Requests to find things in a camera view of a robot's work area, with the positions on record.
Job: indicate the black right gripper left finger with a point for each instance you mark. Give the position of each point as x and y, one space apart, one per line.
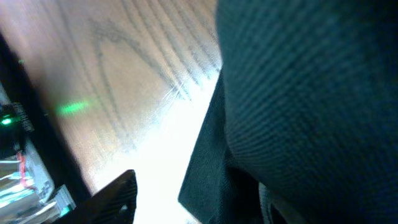
114 204

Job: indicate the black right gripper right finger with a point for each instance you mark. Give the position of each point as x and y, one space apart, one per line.
277 211

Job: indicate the black t-shirt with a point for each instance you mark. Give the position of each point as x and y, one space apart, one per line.
306 104

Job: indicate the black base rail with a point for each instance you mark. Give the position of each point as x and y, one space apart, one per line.
40 182

